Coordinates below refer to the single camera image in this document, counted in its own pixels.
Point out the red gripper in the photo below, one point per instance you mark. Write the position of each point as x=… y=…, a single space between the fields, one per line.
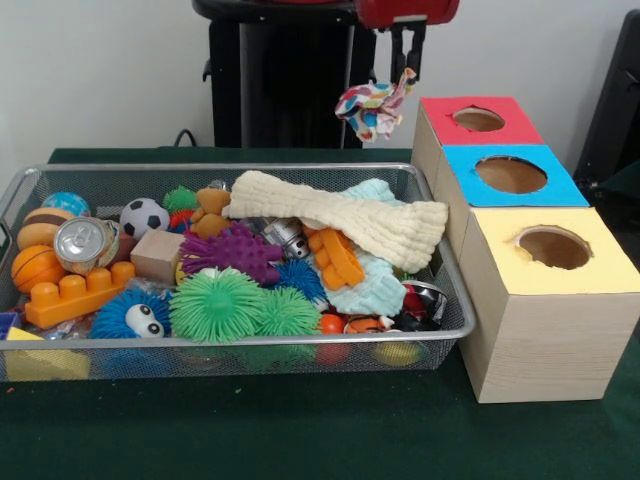
x=405 y=11

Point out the white cloth with coloured dots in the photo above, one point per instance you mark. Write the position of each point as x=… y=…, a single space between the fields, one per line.
x=375 y=107

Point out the cream knitted cloth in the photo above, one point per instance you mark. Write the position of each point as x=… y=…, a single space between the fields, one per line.
x=360 y=220

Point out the wooden box with three holes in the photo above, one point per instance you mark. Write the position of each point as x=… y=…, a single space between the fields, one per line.
x=550 y=340

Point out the silver mesh bin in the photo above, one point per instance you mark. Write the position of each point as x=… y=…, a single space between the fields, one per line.
x=250 y=367

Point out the black stand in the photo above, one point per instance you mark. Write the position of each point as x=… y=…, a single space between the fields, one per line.
x=615 y=100

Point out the orange plastic building block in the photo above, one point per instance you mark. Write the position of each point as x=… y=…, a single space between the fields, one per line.
x=335 y=260

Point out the light blue knitted cloth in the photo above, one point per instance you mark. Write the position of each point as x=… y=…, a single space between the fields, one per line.
x=370 y=290

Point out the dark green table cloth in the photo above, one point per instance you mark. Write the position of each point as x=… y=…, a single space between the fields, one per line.
x=300 y=435
x=625 y=187

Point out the purple spiky toy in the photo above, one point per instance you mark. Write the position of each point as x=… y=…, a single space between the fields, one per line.
x=235 y=252

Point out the small soccer ball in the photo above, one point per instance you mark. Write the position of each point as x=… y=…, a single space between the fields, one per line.
x=145 y=217

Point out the large green spiky ball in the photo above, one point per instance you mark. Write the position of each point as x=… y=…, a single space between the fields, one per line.
x=215 y=305

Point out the silver drink can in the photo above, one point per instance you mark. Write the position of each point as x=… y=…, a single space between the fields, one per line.
x=85 y=245

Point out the blue spiky ball with eyes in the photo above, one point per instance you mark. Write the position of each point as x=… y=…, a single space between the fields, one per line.
x=115 y=315

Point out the long orange building block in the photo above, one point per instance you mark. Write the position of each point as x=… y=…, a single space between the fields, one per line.
x=75 y=295

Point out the orange toy basketball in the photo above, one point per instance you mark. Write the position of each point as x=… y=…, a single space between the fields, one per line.
x=35 y=270

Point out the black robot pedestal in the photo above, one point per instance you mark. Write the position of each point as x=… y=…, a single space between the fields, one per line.
x=280 y=75

